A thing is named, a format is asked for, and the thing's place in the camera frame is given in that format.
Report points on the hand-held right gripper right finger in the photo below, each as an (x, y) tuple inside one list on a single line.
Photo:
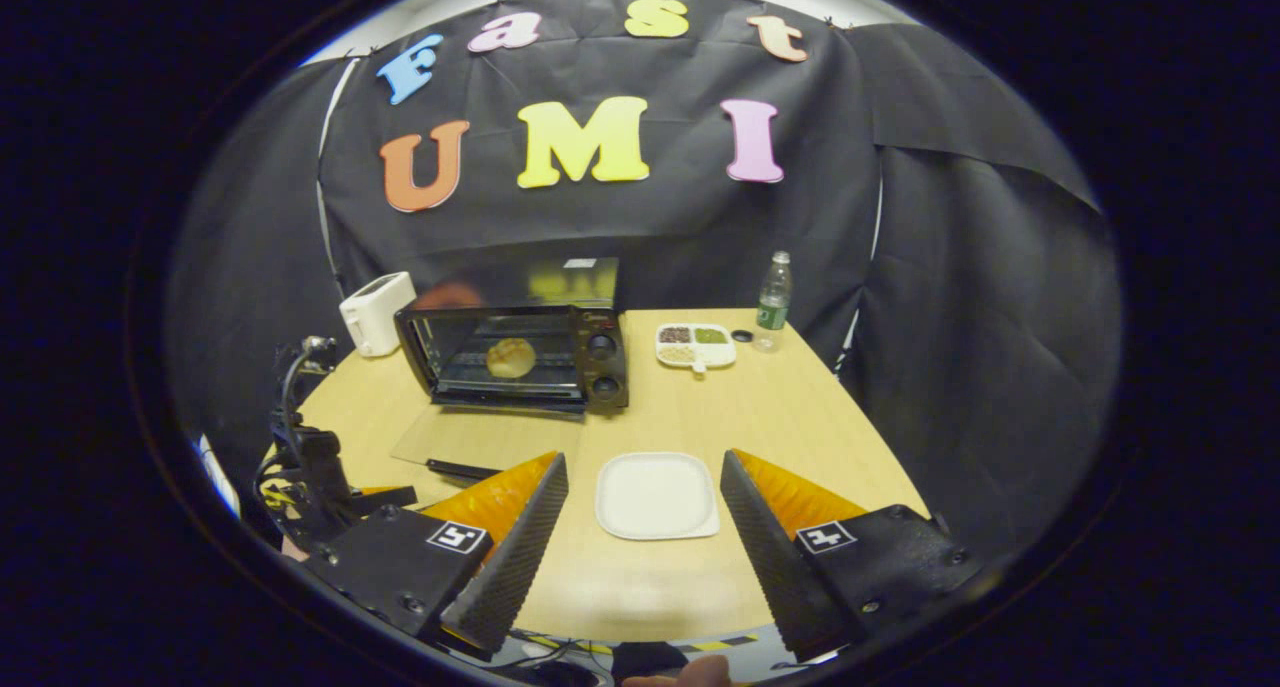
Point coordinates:
[(775, 567)]

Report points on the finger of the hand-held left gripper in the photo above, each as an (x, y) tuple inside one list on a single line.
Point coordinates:
[(385, 500)]

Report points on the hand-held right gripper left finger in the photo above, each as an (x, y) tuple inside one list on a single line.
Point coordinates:
[(510, 567)]

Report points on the round bread bun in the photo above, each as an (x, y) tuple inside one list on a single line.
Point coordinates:
[(511, 358)]

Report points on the black electric oven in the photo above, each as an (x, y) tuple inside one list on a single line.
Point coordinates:
[(600, 367)]

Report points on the white square plate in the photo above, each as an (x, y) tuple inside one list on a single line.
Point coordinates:
[(657, 497)]

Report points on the white toaster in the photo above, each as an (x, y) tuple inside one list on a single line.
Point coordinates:
[(375, 315)]

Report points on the white divided snack plate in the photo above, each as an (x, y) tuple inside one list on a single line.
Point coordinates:
[(695, 347)]

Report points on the clear plastic water bottle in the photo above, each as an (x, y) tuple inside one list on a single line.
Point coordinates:
[(774, 302)]

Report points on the black backdrop cloth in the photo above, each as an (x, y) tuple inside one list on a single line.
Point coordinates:
[(980, 337)]

